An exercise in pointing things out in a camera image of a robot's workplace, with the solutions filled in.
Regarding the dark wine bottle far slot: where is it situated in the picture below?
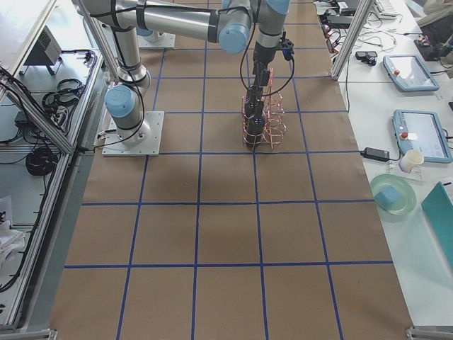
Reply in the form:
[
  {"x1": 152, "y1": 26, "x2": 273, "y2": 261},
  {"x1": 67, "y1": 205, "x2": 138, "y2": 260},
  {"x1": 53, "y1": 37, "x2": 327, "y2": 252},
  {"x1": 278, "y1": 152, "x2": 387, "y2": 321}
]
[{"x1": 244, "y1": 86, "x2": 263, "y2": 106}]

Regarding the coiled black cable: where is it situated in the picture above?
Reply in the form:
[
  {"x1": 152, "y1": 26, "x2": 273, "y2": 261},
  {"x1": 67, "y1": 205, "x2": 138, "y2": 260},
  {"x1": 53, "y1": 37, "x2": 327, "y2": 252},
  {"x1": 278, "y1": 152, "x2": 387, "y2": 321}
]
[{"x1": 25, "y1": 145, "x2": 55, "y2": 177}]

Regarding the teach pendant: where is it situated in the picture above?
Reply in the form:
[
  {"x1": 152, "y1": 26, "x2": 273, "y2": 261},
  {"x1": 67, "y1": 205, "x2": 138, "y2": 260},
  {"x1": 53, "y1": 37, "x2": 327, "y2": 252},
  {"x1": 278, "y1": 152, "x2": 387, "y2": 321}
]
[
  {"x1": 382, "y1": 55, "x2": 440, "y2": 92},
  {"x1": 392, "y1": 110, "x2": 452, "y2": 164}
]

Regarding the lower teach pendant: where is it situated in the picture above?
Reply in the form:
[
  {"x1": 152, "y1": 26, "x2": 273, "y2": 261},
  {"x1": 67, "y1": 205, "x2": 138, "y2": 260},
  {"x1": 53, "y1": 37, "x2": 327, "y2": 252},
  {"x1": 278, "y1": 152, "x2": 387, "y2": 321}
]
[{"x1": 392, "y1": 110, "x2": 452, "y2": 164}]

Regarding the copper wire wine basket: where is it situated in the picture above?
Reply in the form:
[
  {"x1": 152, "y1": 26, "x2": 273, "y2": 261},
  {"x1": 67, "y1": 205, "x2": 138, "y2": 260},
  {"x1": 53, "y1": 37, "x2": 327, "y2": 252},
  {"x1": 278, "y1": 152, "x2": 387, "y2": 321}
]
[{"x1": 241, "y1": 68, "x2": 287, "y2": 149}]

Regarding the white paper cup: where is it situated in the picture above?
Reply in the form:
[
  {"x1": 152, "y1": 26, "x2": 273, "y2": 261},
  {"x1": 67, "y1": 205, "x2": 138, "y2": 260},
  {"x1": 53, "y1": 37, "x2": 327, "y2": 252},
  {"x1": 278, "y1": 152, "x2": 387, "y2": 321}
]
[{"x1": 398, "y1": 149, "x2": 425, "y2": 173}]

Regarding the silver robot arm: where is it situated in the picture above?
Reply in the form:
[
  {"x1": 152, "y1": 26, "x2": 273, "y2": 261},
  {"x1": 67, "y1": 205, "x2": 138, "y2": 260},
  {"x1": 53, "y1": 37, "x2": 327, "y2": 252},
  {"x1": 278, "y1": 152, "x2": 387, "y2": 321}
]
[
  {"x1": 137, "y1": 28, "x2": 166, "y2": 42},
  {"x1": 79, "y1": 1, "x2": 294, "y2": 149}
]

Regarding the blue foam cube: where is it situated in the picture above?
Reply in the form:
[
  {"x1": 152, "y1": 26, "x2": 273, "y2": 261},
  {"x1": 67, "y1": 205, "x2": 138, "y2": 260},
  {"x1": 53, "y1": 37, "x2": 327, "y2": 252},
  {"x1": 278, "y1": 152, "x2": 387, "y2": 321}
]
[{"x1": 374, "y1": 185, "x2": 401, "y2": 209}]

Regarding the teal folder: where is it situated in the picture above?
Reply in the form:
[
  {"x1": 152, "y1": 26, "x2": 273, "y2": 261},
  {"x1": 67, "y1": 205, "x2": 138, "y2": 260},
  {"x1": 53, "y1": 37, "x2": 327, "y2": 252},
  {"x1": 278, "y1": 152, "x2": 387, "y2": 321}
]
[{"x1": 421, "y1": 181, "x2": 452, "y2": 269}]

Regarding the aluminium frame post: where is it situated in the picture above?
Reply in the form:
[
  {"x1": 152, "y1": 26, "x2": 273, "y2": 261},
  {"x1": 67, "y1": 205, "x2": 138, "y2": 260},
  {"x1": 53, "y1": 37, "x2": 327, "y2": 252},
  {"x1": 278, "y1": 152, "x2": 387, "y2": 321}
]
[{"x1": 331, "y1": 0, "x2": 374, "y2": 81}]

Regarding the black power adapter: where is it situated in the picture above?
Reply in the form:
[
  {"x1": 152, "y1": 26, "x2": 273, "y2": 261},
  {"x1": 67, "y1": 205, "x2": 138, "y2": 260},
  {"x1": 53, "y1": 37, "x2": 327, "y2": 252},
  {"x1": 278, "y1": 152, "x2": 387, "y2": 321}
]
[{"x1": 360, "y1": 147, "x2": 390, "y2": 162}]

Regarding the upper teach pendant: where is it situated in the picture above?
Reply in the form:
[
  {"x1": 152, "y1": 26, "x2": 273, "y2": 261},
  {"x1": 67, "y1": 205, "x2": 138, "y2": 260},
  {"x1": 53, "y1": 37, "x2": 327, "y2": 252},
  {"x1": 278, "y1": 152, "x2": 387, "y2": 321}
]
[{"x1": 382, "y1": 55, "x2": 440, "y2": 92}]

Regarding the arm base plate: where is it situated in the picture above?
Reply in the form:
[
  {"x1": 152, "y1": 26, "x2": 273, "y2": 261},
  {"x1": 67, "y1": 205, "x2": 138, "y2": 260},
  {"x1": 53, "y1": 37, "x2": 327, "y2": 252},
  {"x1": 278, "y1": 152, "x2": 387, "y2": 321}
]
[
  {"x1": 102, "y1": 111, "x2": 164, "y2": 157},
  {"x1": 137, "y1": 32, "x2": 176, "y2": 50}
]

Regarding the grey control box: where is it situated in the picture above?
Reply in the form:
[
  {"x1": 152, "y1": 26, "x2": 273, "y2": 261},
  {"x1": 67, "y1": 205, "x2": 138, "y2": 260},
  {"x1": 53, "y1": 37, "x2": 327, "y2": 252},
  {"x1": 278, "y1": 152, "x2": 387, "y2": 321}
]
[{"x1": 19, "y1": 26, "x2": 62, "y2": 75}]

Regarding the brown paper table mat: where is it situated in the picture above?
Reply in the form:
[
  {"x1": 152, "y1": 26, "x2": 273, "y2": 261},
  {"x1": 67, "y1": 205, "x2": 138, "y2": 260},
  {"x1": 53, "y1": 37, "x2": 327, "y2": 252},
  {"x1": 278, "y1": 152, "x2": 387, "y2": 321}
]
[{"x1": 50, "y1": 1, "x2": 411, "y2": 339}]

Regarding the green glass plate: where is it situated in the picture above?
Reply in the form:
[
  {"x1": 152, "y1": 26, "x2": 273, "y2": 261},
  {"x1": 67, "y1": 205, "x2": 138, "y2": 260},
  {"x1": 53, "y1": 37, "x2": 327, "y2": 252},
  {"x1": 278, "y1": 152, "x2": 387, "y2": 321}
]
[{"x1": 370, "y1": 174, "x2": 417, "y2": 215}]

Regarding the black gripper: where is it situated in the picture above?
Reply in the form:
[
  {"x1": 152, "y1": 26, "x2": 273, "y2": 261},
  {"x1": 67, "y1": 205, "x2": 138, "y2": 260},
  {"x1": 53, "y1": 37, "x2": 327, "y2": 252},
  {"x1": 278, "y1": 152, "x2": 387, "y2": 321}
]
[{"x1": 252, "y1": 31, "x2": 294, "y2": 87}]

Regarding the dark wine bottle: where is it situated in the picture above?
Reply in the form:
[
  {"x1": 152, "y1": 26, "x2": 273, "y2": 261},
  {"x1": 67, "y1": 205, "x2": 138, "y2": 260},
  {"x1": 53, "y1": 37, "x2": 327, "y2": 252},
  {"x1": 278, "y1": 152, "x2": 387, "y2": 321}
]
[
  {"x1": 243, "y1": 101, "x2": 261, "y2": 122},
  {"x1": 245, "y1": 116, "x2": 265, "y2": 149}
]

